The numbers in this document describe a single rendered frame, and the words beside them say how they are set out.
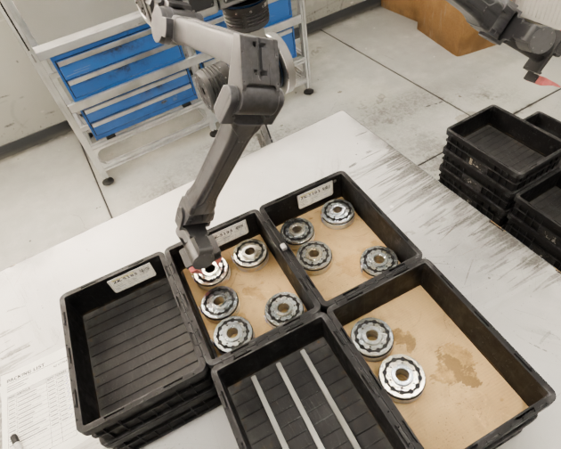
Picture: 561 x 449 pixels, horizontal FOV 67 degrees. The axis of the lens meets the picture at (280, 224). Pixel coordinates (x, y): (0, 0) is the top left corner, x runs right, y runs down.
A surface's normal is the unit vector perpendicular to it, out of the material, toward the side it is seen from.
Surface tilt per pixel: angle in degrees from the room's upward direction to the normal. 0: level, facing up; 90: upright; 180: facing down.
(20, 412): 0
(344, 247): 0
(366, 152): 0
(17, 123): 90
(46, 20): 90
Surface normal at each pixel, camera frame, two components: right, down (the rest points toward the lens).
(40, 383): -0.14, -0.66
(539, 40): 0.05, 0.50
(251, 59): 0.56, 0.10
